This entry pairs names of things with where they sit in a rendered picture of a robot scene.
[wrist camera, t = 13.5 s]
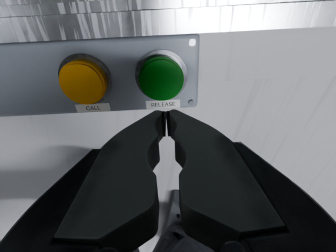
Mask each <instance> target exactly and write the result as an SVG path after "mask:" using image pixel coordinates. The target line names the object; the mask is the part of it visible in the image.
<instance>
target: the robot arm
mask: <svg viewBox="0 0 336 252"><path fill-rule="evenodd" d="M166 124H167V133H168V137H171V138H172V139H173V140H174V144H175V160H176V162H177V163H178V164H179V165H180V166H181V167H182V170H181V172H180V173H179V208H180V216H181V221H176V222H173V223H172V224H170V225H169V226H168V227H167V228H166V229H165V230H164V231H163V233H162V234H161V236H160V238H159V240H158V242H157V244H156V245H155V247H154V249H153V251H152V252H336V221H335V220H334V219H333V218H332V217H331V216H330V215H329V214H328V213H327V212H326V210H325V209H324V208H323V207H321V206H320V205H319V204H318V203H317V202H316V201H315V200H314V199H313V198H312V197H311V196H310V195H309V194H308V193H306V192H305V191H304V190H303V189H302V188H301V187H299V186H298V185H297V184H296V183H294V182H293V181H292V180H290V179H289V178H288V177H286V176H285V175H284V174H283V173H281V172H280V171H279V170H277V169H276V168H275V167H273V166H272V165H271V164H269V163H268V162H267V161H265V160H264V159H263V158H262V157H260V156H259V155H258V154H256V153H255V152H254V151H252V150H251V149H250V148H248V147H247V146H246V145H245V144H243V143H242V142H241V141H239V142H233V141H231V140H230V139H229V138H228V137H226V136H225V135H224V134H222V133H221V132H220V131H218V130H217V129H215V128H213V127H212V126H210V125H208V124H206V123H204V122H202V121H200V120H198V119H196V118H193V117H191V116H189V115H187V114H185V113H183V112H181V111H178V110H176V109H172V110H170V111H166V112H165V111H161V110H155V111H153V112H151V113H150V114H148V115H146V116H144V117H143V118H141V119H139V120H138V121H136V122H134V123H133V124H131V125H129V126H127V127H126V128H124V129H123V130H121V131H120V132H118V133H117V134H116V135H115V136H113V137H112V138H111V139H110V140H109V141H108V142H107V143H106V144H104V145H103V146H102V147H101V148H100V149H92V150H91V151H90V152H89V153H88V154H86V155H85V156H84V157H83V158H82V159H81V160H80V161H79V162H78V163H77V164H76V165H74V166H73V167H72V168H71V169H70V170H69V171H68V172H67V173H66V174H65V175H63V176H62V177H61V178H60V179H59V180H58V181H57V182H56V183H55V184H54V185H52V186H51V187H50V188H49V189H48V190H47V191H46V192H45V193H44V194H43V195H41V196H40V197H39V198H38V199H37V200H36V201H35V202H34V203H33V204H32V205H31V206H30V207H29V208H28V209H27V210H26V211H25V213H24V214H23V215H22V216H21V217H20V218H19V219H18V220H17V221H16V223H15V224H14V225H13V226H12V227H11V229H10V230H9V231H8V232H7V234H6V235H5V236H4V237H3V239H2V240H1V241H0V252H140V250H139V247H140V246H142V245H143V244H145V243H146V242H147V241H149V240H150V239H152V238H153V237H154V236H155V235H156V233H157V231H158V227H159V208H160V206H159V196H158V186H157V177H156V175H155V173H154V172H153V170H154V169H155V167H156V166H157V164H158V163H159V162H160V150H159V142H160V141H161V139H162V138H163V137H165V136H166Z"/></svg>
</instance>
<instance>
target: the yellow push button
mask: <svg viewBox="0 0 336 252"><path fill-rule="evenodd" d="M58 81H59V85H60V87H61V89H62V91H63V92H64V94H65V95H66V96H67V97H68V98H70V99H71V100H73V101H74V102H77V103H80V104H84V105H89V104H94V103H96V102H98V101H99V100H100V99H101V98H102V97H103V95H104V94H105V92H106V90H107V85H108V83H107V78H106V75H105V73H104V72H103V70H102V69H101V68H100V67H99V66H98V65H97V64H96V63H94V62H92V61H90V60H88V59H83V58H78V59H74V60H71V61H70V62H68V63H66V64H65V65H64V66H63V67H62V68H61V70H60V72H59V75H58Z"/></svg>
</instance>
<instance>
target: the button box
mask: <svg viewBox="0 0 336 252"><path fill-rule="evenodd" d="M199 51H200V35H199V34H198V33H188V34H169V35H149V36H130V37H110V38H91V39H71V40H52V41H33V42H13V43H0V117H12V116H31V115H51V114H71V113H91V112H111V111H131V110H151V109H170V108H190V107H196V106H197V103H198V79H199ZM155 55H167V56H170V57H172V58H174V59H175V60H176V61H177V62H178V63H179V64H180V66H181V68H182V72H183V77H184V81H183V86H182V88H181V90H180V92H179V93H178V94H177V95H176V96H174V97H173V98H171V99H168V100H155V99H152V98H150V97H148V96H147V95H146V94H145V93H144V92H143V91H142V89H141V87H140V84H139V73H140V70H141V67H142V65H143V63H144V62H145V61H146V60H147V59H148V58H150V57H152V56H155ZM75 59H86V60H90V61H92V62H94V63H95V64H97V65H98V66H99V67H100V68H101V69H102V70H103V72H104V74H105V76H106V79H107V89H106V91H105V93H104V95H103V96H102V98H101V99H100V100H99V101H97V102H95V103H92V104H81V103H77V102H75V101H73V100H71V99H70V98H69V97H67V96H66V95H65V93H64V92H63V91H62V89H61V87H60V84H59V73H60V70H61V68H62V67H63V66H64V65H65V64H67V63H68V62H70V61H72V60H75Z"/></svg>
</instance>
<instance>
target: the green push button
mask: <svg viewBox="0 0 336 252"><path fill-rule="evenodd" d="M138 81H139V85H140V88H141V89H142V91H143V92H144V93H145V94H146V95H147V96H148V97H150V98H151V99H154V100H158V101H165V100H169V99H171V98H173V97H175V96H176V95H177V94H178V93H179V92H180V90H181V89H182V87H183V84H184V74H183V70H182V68H181V66H180V64H179V63H178V62H177V61H176V60H175V59H174V58H172V57H171V56H168V55H164V54H158V55H154V56H152V57H150V58H148V59H147V60H146V61H145V62H144V63H143V65H142V66H141V68H140V72H139V76H138Z"/></svg>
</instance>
